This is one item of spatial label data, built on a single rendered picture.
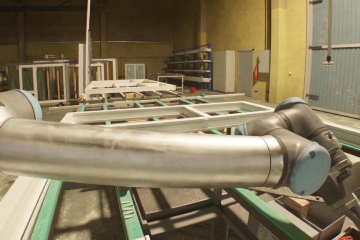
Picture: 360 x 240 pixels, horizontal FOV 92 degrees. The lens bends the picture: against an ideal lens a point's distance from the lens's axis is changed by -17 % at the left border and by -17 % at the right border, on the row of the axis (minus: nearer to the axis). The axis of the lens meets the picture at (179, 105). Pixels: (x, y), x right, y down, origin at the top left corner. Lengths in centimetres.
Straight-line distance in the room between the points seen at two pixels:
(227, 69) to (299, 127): 975
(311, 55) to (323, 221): 673
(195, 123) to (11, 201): 95
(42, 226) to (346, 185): 67
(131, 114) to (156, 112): 19
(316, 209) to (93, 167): 97
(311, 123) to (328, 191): 15
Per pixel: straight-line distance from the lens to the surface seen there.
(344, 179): 48
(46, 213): 65
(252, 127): 48
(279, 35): 805
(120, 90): 330
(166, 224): 100
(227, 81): 1025
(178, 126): 117
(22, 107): 49
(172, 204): 106
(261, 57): 882
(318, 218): 110
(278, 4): 831
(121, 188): 64
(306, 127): 52
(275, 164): 34
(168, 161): 28
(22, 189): 64
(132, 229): 53
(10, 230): 56
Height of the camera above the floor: 123
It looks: 10 degrees down
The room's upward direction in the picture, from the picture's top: straight up
